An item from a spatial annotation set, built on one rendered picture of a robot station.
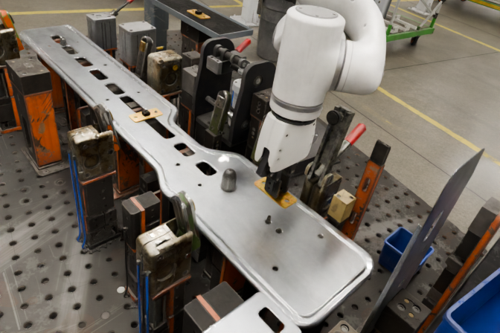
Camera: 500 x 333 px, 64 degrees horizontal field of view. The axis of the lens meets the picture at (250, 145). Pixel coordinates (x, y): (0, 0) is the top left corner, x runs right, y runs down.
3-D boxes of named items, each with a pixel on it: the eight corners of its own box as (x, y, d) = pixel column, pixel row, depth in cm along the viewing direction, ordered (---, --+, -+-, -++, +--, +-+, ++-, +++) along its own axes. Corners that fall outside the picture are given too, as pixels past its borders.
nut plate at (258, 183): (252, 183, 77) (254, 178, 76) (266, 177, 79) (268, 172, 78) (284, 209, 72) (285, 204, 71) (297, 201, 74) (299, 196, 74)
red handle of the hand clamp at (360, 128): (308, 169, 85) (355, 117, 88) (309, 173, 87) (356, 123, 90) (324, 179, 83) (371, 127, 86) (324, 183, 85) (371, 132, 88)
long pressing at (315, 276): (7, 33, 138) (6, 29, 137) (72, 26, 152) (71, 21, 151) (303, 338, 62) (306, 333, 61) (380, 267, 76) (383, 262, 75)
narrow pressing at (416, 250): (354, 343, 61) (446, 171, 42) (392, 302, 68) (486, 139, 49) (357, 346, 61) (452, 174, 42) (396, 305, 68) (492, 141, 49)
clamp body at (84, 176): (71, 235, 108) (53, 128, 88) (114, 217, 115) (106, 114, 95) (86, 258, 102) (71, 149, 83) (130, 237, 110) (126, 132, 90)
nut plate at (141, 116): (135, 123, 102) (135, 119, 101) (127, 116, 104) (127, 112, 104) (164, 114, 107) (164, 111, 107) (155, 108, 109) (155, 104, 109)
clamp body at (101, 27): (88, 100, 165) (79, 13, 144) (114, 94, 172) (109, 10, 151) (100, 111, 159) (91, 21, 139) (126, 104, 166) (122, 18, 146)
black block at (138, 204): (114, 291, 96) (106, 201, 80) (153, 269, 103) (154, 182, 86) (131, 315, 92) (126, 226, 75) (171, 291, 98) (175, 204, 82)
